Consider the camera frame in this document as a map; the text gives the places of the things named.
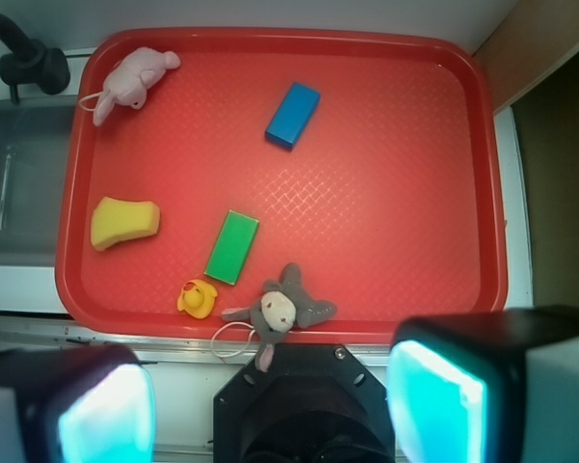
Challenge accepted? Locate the red plastic tray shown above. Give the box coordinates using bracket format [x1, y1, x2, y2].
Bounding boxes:
[56, 28, 508, 343]

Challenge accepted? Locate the grey sink basin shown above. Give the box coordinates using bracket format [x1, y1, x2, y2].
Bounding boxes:
[0, 96, 75, 266]

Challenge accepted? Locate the blue rectangular block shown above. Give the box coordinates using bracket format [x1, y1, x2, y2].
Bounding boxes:
[264, 82, 320, 150]

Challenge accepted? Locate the grey plush mouse toy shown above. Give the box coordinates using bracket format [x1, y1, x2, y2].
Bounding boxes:
[222, 262, 337, 372]

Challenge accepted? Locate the black faucet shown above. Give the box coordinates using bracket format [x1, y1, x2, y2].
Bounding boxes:
[0, 14, 71, 105]

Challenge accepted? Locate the yellow sponge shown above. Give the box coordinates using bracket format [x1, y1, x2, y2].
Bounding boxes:
[91, 197, 160, 252]

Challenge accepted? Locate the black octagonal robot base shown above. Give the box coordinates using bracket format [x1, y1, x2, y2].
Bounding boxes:
[212, 344, 396, 462]

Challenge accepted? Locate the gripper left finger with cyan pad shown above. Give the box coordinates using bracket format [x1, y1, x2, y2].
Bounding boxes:
[0, 344, 155, 462]

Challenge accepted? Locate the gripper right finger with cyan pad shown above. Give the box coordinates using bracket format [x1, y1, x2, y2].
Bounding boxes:
[386, 307, 579, 462]

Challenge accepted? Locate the yellow rubber duck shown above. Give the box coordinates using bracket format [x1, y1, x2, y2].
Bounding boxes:
[176, 279, 218, 319]

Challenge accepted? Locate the pink plush toy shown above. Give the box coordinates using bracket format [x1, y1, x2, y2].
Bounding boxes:
[77, 47, 181, 127]

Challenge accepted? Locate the green rectangular sponge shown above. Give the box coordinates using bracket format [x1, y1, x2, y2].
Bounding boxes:
[205, 210, 260, 286]

